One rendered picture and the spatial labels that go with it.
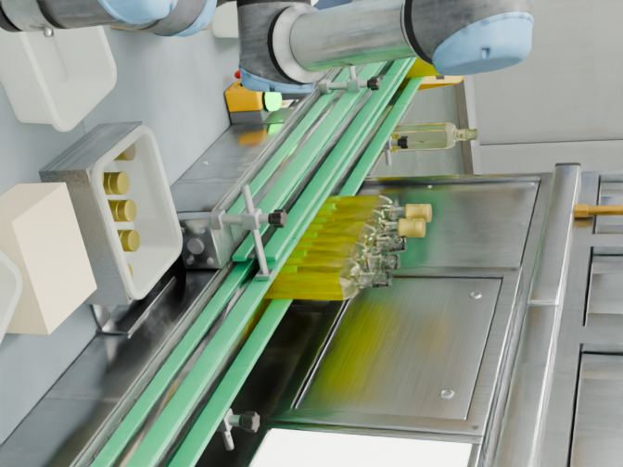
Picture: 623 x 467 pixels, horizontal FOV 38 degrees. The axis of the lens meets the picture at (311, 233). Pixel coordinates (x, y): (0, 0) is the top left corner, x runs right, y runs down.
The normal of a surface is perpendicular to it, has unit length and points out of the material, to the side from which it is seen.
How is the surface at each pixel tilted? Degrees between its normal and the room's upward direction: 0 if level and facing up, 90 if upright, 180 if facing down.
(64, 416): 90
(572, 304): 90
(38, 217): 0
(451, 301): 90
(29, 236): 0
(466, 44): 98
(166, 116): 0
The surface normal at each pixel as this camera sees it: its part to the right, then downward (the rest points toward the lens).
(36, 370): 0.93, 0.00
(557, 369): -0.18, -0.87
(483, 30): -0.15, 0.15
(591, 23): -0.30, 0.48
